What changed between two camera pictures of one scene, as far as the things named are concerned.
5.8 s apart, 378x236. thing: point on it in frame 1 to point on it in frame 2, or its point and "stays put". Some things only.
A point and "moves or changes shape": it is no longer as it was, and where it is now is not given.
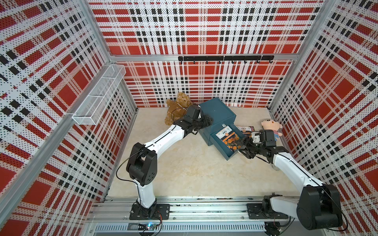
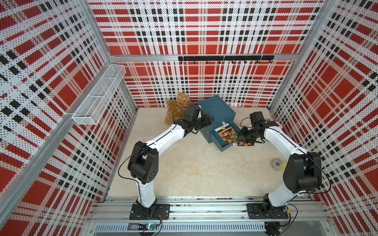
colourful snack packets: x=246 y=129 moves or changes shape
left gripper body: x=201 y=123 stays put
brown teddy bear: x=177 y=108 stays put
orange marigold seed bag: x=230 y=138 moves or changes shape
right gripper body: x=252 y=148 to x=248 y=135
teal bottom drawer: x=224 y=150 moves or changes shape
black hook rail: x=231 y=58 stays put
